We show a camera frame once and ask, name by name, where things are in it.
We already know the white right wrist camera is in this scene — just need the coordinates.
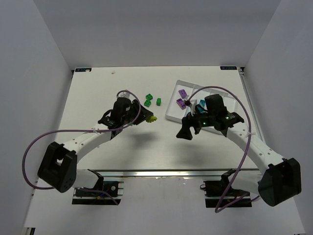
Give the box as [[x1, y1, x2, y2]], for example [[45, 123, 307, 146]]
[[186, 99, 198, 116]]

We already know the white compartment sorting tray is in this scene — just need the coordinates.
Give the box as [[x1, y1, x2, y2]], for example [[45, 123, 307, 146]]
[[165, 80, 244, 136]]

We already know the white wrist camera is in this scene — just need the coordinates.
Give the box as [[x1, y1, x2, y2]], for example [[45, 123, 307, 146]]
[[118, 91, 130, 99], [186, 99, 198, 116]]

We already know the purple lego brick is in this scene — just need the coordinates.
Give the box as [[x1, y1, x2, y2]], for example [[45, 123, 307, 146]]
[[176, 98, 186, 110], [178, 89, 188, 99]]

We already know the blue label left corner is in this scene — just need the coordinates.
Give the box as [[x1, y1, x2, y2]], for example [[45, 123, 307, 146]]
[[75, 68, 92, 72]]

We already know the yellow-green lego brick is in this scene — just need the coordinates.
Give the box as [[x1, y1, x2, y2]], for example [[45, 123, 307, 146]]
[[146, 116, 157, 123]]

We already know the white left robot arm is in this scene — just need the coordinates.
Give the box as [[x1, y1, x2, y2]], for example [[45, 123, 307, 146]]
[[38, 97, 154, 193]]

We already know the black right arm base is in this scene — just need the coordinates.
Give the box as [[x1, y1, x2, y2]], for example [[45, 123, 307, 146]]
[[200, 169, 252, 209]]

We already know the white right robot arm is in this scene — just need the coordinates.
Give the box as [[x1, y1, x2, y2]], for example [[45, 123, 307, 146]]
[[176, 94, 302, 207]]

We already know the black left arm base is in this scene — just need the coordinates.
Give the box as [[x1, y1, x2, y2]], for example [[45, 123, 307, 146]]
[[72, 169, 123, 206]]

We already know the green lego brick top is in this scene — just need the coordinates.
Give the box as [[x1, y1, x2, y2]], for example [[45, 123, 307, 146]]
[[146, 94, 153, 100]]

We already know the blue decorated lego brick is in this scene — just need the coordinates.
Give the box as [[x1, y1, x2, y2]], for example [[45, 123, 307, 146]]
[[199, 100, 206, 109]]

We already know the blue label right corner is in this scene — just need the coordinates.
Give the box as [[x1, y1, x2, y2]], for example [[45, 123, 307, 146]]
[[220, 66, 237, 71]]

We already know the small green lego brick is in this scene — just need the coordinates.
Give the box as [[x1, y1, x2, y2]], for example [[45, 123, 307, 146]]
[[156, 98, 161, 106]]

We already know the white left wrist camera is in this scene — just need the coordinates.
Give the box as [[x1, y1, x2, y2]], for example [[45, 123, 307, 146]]
[[118, 91, 130, 99]]

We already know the teal square lego brick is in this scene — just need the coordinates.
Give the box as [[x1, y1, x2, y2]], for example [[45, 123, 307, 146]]
[[196, 107, 205, 114]]

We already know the blue label corner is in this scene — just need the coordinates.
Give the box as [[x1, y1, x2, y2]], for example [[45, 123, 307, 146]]
[[75, 68, 92, 72], [220, 66, 237, 71]]

